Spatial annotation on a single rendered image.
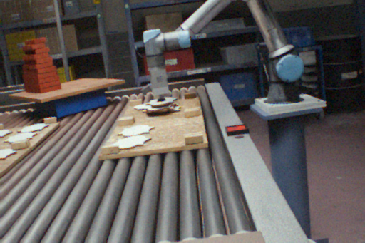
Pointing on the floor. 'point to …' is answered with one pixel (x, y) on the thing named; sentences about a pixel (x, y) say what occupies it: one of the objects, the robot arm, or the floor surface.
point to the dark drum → (341, 73)
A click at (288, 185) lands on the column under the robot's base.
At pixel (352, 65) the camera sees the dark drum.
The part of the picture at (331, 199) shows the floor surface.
